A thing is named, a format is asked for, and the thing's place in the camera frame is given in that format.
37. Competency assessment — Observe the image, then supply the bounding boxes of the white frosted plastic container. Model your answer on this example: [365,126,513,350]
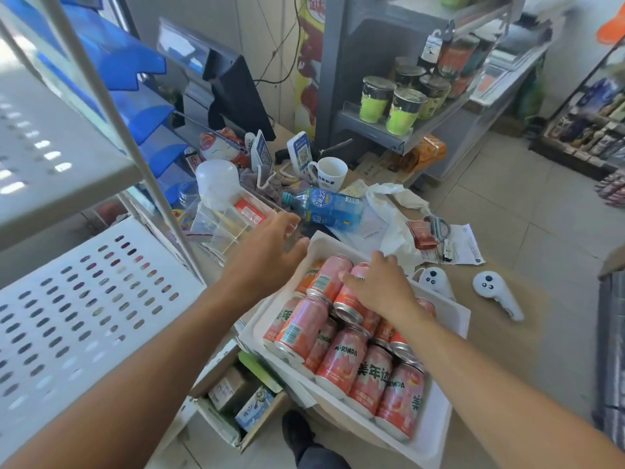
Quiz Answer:
[195,159,241,210]

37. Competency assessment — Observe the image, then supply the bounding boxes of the person's left hand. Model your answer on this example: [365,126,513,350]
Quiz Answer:
[222,212,311,308]

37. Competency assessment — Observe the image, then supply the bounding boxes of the green flat box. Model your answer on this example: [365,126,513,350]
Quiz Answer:
[238,350,284,394]

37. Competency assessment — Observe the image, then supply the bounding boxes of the white document sheet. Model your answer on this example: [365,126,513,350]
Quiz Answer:
[331,209,389,255]

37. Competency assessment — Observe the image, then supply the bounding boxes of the white plastic bag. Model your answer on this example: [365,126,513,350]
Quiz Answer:
[365,182,433,274]

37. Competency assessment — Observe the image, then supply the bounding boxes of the group of orange soda cans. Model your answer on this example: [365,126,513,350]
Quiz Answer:
[294,258,326,296]

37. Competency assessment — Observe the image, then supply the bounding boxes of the grey scissors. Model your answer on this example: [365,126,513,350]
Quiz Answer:
[423,215,452,242]

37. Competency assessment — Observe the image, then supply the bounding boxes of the blue drink bottle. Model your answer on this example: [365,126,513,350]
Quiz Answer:
[281,188,366,230]

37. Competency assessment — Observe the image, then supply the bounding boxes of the person's right shoe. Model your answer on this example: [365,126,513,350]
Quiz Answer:
[282,410,316,462]

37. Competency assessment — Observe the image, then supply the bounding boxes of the white plastic tray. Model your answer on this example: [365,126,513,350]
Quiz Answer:
[238,231,472,469]

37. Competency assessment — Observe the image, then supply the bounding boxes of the orange lidded snack cup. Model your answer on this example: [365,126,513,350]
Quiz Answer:
[437,35,482,81]

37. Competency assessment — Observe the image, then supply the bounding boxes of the grey display stand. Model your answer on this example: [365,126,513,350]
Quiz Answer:
[314,0,553,181]

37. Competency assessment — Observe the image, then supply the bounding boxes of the red white small box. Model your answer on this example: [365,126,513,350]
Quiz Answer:
[234,199,267,225]

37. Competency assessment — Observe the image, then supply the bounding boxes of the white mug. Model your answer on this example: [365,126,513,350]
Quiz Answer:
[307,156,348,193]

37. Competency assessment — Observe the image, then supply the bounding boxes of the person's right hand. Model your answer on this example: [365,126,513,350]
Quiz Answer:
[339,250,426,328]

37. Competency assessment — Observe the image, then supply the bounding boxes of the blue rounded code stand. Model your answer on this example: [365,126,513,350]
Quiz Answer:
[286,131,313,173]

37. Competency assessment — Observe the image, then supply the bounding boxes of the white metal shelf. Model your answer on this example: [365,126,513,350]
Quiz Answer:
[0,0,206,469]

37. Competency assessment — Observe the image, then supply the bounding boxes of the clear acrylic organizer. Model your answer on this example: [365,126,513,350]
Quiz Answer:
[190,188,294,262]

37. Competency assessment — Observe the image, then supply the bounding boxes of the white framed code stand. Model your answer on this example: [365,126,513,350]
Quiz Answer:
[250,130,273,171]

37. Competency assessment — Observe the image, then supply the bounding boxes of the green lidded snack cup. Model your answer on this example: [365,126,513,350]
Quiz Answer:
[419,74,452,121]
[394,64,426,89]
[359,76,396,124]
[385,87,428,137]

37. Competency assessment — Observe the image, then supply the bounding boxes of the pink soda can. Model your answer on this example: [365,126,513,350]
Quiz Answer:
[333,262,380,324]

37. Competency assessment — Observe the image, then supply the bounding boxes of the small red packet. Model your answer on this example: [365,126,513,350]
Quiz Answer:
[406,220,439,251]

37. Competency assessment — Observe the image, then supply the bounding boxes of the white red cat figurine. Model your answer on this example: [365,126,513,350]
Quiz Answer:
[199,127,250,167]

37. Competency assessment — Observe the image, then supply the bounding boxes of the black cash register monitor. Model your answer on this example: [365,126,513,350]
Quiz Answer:
[156,16,277,142]

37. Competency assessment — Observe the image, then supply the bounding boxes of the grey cloth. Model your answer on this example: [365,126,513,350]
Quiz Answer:
[242,168,289,196]

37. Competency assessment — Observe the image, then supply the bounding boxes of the open cardboard floor box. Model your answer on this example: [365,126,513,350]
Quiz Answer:
[190,339,292,453]

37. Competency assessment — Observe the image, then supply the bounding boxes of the orange snack bag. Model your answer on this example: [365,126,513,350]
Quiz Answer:
[402,135,448,174]

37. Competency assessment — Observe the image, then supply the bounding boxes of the dark snack display rack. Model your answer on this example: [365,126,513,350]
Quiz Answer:
[593,273,625,440]

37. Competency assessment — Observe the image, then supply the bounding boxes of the small brown box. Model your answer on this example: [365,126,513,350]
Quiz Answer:
[208,365,250,411]

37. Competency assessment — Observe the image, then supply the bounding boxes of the person's left forearm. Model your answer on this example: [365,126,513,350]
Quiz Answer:
[5,283,260,469]

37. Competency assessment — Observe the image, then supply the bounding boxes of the yellow red wall poster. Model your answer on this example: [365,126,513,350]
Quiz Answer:
[294,0,326,140]

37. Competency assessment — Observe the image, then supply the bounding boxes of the pile of red cans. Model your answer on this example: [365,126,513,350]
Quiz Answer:
[263,253,438,443]

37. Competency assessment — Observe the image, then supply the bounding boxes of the person's right forearm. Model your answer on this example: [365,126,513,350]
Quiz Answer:
[395,307,625,469]

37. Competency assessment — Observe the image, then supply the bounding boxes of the white paper receipt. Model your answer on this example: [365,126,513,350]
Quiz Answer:
[422,224,486,267]

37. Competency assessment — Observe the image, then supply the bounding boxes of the brown cardboard box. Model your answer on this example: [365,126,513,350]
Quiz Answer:
[598,246,625,279]

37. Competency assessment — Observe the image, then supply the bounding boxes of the dark glass bottle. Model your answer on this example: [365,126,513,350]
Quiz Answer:
[419,31,443,74]

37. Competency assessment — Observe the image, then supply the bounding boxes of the blue plastic display rack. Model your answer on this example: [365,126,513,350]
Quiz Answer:
[0,0,196,210]

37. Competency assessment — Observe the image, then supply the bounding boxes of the orange hanging sign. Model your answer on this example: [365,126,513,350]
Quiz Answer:
[595,4,625,44]

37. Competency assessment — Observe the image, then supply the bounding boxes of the white handheld controller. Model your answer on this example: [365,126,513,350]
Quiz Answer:
[472,270,526,322]
[419,266,456,301]

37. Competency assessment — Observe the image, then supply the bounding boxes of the black cable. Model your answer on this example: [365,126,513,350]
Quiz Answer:
[253,0,299,86]

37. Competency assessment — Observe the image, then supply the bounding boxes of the small blue carton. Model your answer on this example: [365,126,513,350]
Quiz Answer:
[235,385,275,432]

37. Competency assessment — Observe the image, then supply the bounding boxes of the person's dark grey trousers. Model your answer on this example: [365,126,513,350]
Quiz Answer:
[295,444,352,469]

